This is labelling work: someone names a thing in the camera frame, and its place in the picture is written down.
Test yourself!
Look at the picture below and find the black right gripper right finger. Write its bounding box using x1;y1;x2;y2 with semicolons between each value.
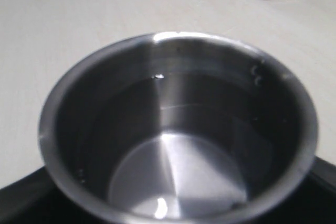
283;155;336;224

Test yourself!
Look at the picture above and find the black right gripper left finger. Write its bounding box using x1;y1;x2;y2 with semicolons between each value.
0;167;87;224

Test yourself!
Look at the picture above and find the stainless steel cup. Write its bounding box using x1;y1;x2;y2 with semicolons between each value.
38;32;319;223

